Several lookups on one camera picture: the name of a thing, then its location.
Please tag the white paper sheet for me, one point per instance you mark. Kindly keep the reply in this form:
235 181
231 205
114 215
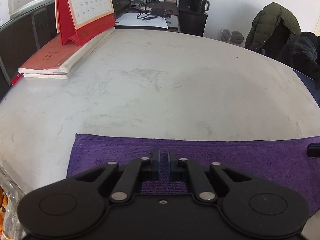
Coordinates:
130 19

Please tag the dark wooden desk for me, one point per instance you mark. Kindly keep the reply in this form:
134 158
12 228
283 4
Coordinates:
166 10

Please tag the black cabinet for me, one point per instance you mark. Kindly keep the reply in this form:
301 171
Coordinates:
192 23

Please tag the green puffer jacket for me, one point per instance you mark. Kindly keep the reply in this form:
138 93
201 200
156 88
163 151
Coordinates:
271 28

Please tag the purple microfiber towel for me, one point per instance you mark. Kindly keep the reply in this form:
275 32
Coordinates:
284 161

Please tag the grey plush slippers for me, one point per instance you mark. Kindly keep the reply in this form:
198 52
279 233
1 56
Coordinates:
235 37

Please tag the seated man in black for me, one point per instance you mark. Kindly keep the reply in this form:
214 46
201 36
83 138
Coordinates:
302 54

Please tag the red desk calendar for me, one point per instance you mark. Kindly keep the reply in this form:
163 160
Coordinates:
79 21

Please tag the red cover book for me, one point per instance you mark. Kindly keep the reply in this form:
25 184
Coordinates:
55 60

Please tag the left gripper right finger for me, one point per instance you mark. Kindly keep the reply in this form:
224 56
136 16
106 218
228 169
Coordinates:
192 174

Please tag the blue table mat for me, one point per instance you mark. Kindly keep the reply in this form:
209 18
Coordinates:
309 84

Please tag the black printer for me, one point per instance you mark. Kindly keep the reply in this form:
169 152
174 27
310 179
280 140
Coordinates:
121 7

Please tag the black mug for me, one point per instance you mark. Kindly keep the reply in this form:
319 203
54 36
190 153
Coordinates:
201 6

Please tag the glass ashtray with peels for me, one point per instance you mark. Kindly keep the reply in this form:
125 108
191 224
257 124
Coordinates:
11 195

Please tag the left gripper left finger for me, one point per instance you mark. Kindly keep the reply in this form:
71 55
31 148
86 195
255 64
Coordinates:
134 175

